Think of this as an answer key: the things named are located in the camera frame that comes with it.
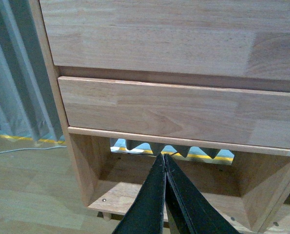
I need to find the left cabinet upper drawer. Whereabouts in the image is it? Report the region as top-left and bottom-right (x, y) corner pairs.
(40, 0), (290, 81)

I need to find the cabinet drawer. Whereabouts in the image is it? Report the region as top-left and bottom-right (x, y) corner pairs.
(40, 0), (290, 81)
(58, 77), (290, 149)

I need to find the wooden shelf cabinet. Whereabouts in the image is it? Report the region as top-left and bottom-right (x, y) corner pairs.
(29, 0), (290, 234)
(259, 168), (290, 234)

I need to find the right wooden shelf cabinet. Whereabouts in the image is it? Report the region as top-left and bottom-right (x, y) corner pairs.
(259, 168), (290, 234)

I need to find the left wooden shelf cabinet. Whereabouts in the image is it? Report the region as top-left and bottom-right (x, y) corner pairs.
(29, 0), (290, 234)

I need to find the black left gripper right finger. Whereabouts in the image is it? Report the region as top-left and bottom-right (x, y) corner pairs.
(164, 154), (239, 234)

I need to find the left cabinet lower drawer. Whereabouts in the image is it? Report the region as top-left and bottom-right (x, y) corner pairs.
(58, 77), (290, 149)

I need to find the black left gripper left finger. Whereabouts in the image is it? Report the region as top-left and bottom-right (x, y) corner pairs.
(113, 154), (165, 234)

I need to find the grey corrugated curtain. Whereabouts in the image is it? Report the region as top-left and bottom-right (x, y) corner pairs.
(0, 0), (62, 141)

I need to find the white cable on floor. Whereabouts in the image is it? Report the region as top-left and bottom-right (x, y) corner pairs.
(0, 145), (67, 155)

